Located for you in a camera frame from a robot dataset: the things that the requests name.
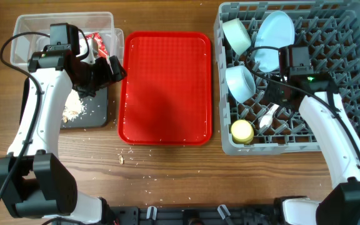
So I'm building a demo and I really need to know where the white plastic spoon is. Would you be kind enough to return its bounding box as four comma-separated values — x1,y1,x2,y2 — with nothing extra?
258,104,279,128

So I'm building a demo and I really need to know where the white napkin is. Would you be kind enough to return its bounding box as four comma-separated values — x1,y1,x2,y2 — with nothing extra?
37,34,95,65

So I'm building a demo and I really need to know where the red snack wrapper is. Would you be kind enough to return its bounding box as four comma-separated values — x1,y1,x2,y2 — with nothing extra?
86,32,109,59

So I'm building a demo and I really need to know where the food scraps and rice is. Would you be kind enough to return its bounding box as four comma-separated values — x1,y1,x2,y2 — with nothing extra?
62,90,86,123

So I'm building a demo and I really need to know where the light blue bowl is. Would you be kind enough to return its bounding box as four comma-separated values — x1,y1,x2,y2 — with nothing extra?
225,66,256,103

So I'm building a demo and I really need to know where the yellow plastic cup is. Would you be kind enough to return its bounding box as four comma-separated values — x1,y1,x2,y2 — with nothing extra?
231,119,254,144

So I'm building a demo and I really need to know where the light blue plate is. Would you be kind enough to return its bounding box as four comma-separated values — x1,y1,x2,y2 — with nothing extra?
254,11,295,73

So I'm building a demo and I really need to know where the pale green bowl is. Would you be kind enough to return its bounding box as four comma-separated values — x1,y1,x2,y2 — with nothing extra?
222,18,251,56

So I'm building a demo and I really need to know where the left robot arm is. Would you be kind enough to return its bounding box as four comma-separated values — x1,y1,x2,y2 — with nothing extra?
0,23,126,224

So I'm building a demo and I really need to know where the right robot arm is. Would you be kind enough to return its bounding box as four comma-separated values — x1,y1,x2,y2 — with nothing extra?
267,46,360,224

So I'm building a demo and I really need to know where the grey dishwasher rack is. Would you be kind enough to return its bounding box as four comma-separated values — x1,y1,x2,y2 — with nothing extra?
213,1,360,155

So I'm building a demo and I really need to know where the black plastic tray bin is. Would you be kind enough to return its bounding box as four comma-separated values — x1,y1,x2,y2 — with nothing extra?
33,69,108,133

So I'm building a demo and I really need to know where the clear plastic bin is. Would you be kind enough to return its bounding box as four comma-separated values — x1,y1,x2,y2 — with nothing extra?
10,12,124,70

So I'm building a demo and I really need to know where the red serving tray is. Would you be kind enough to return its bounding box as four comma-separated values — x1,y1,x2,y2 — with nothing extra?
117,31,213,146

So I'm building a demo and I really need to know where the food crumb on table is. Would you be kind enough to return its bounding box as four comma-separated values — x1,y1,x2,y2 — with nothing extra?
119,155,124,165

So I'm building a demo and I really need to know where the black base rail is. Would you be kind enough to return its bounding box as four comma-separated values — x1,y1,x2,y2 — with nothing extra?
99,204,287,225

